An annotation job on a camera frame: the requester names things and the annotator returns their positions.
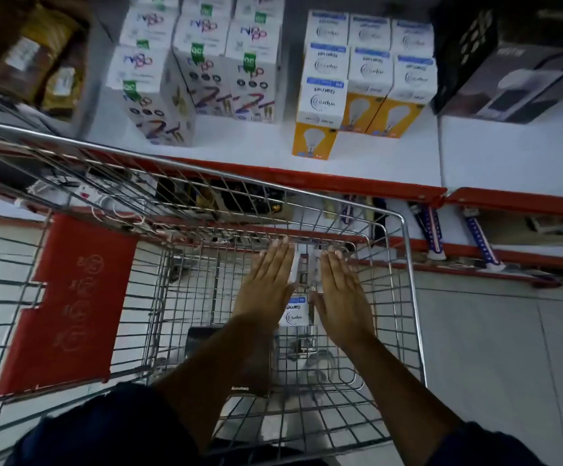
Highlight person's left hand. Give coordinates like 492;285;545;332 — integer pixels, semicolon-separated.
233;236;296;327

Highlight person's right hand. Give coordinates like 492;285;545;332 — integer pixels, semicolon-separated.
309;251;375;347

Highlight white light bulb box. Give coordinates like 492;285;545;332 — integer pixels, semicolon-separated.
277;245;323;330

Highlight person's right forearm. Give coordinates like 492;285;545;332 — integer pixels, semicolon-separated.
342;334;463;454

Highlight person's left forearm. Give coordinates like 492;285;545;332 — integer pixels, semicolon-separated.
154;313;275;454

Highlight black packaged goods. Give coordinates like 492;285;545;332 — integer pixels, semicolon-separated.
157;177;288;224

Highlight black flat box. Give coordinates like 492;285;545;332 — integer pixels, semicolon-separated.
186;326;278;398

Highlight blue red striped tube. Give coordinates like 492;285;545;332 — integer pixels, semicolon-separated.
410;201;446;261
461;207;505;273

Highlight white power strip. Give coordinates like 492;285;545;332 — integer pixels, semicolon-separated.
17;177;134;224

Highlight red cart seat panel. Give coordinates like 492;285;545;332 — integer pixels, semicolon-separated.
0;213;139;398

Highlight stack of yellow bulb packs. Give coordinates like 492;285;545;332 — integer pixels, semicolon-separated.
292;9;438;161

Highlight stack of white printed cartons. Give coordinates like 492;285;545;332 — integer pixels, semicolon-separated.
107;0;284;147

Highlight white red-edged shelf unit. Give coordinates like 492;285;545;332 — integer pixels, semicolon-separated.
0;0;563;289

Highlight dark blue shirt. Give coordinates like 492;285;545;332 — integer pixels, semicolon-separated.
5;383;546;466

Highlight black plastic crate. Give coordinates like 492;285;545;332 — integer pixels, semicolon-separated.
429;0;563;117

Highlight grey appliance box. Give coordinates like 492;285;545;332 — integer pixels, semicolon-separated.
439;41;563;125

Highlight brown plastic packet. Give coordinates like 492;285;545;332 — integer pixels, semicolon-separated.
0;5;90;123

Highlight metal wire shopping cart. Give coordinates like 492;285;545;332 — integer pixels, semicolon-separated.
0;87;429;466

